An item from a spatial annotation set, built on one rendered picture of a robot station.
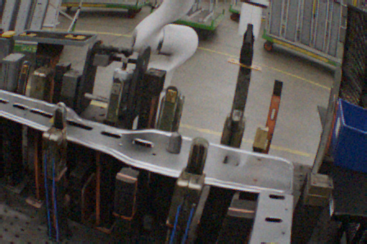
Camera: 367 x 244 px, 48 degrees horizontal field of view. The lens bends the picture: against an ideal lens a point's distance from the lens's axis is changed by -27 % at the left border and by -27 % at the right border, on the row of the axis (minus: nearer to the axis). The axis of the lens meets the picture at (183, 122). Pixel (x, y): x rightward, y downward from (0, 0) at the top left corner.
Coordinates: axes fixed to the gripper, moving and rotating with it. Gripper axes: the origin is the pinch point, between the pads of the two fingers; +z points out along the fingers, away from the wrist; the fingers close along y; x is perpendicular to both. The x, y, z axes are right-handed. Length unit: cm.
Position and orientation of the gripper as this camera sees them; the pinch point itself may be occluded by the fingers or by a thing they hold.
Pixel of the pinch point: (246, 56)
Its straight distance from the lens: 123.5
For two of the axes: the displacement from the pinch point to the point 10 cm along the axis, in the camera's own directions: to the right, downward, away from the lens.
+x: 9.7, 2.2, -1.0
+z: -1.7, 9.2, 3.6
